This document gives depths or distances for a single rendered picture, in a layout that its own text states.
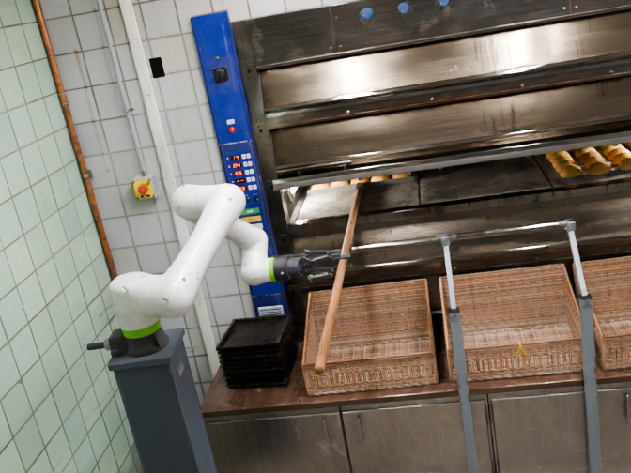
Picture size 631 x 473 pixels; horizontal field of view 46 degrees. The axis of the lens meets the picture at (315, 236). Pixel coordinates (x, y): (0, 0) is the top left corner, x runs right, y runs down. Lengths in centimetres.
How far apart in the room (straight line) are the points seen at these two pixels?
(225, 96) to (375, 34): 69
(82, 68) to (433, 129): 155
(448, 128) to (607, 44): 70
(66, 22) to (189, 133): 70
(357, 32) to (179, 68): 78
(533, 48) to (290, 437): 190
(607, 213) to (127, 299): 210
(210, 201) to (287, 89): 93
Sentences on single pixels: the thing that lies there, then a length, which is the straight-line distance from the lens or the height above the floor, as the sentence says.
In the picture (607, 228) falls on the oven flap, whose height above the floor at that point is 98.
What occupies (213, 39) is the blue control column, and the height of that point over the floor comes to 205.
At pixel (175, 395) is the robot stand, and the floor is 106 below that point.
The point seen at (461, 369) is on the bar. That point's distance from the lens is 300.
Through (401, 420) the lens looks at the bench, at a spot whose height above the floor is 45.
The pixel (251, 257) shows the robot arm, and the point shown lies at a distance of 288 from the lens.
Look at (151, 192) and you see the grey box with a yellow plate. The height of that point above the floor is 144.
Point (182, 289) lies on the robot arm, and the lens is 227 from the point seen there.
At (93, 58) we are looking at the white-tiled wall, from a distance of 348.
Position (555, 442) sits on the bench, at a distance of 329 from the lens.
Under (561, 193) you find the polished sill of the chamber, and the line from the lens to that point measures 339.
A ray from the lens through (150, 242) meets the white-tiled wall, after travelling 361.
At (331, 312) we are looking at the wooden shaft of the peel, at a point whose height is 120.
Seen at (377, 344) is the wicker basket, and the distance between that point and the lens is 349.
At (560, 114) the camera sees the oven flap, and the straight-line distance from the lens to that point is 330.
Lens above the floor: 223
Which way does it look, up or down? 19 degrees down
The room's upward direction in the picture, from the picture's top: 10 degrees counter-clockwise
